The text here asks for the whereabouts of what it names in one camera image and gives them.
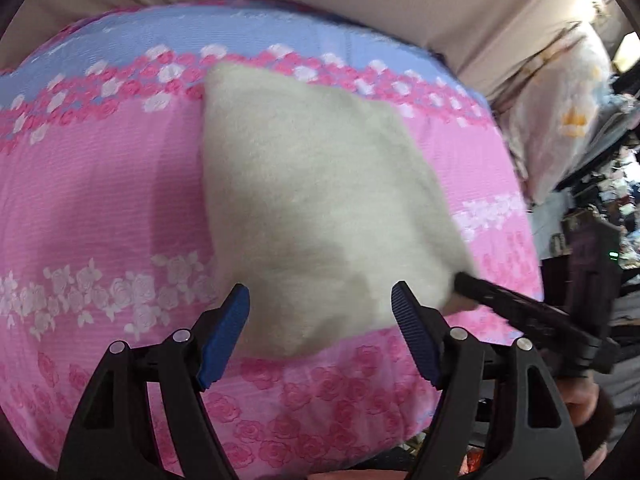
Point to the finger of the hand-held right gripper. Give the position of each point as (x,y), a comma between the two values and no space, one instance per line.
(515,310)

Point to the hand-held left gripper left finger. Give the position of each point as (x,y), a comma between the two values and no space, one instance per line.
(225,335)

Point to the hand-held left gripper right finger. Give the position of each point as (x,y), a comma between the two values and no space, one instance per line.
(415,330)

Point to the beige sweater with black hearts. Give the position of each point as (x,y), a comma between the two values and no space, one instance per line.
(320,200)

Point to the person's right hand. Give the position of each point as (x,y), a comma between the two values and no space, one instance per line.
(582,405)

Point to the floral pillow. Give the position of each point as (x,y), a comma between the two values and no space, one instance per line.
(555,110)

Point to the pink floral bedsheet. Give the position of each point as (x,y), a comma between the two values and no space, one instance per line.
(100,185)

